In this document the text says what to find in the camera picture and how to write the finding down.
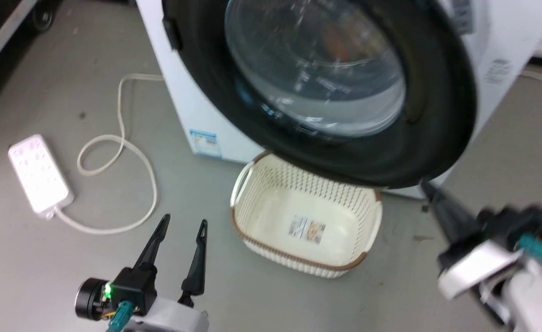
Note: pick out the black round glass washer door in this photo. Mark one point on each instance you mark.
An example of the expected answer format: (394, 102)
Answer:
(439, 115)

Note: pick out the black caster wheel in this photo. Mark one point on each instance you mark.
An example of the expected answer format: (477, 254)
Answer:
(43, 17)

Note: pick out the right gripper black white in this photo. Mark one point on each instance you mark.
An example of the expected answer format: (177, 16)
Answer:
(478, 265)

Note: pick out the cream perforated laundry basket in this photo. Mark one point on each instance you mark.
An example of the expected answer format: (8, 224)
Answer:
(271, 207)

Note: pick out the paper label inside basket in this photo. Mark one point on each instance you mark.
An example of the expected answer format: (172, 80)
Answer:
(307, 229)

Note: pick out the white power strip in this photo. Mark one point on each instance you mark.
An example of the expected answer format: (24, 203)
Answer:
(38, 175)

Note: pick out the blue energy label sticker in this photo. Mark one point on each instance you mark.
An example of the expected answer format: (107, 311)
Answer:
(204, 144)

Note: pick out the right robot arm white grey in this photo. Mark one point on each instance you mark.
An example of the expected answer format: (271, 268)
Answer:
(538, 304)

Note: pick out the white washing machine body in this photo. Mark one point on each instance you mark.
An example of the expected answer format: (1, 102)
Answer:
(197, 106)

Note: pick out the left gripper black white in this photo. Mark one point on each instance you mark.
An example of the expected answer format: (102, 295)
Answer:
(135, 288)

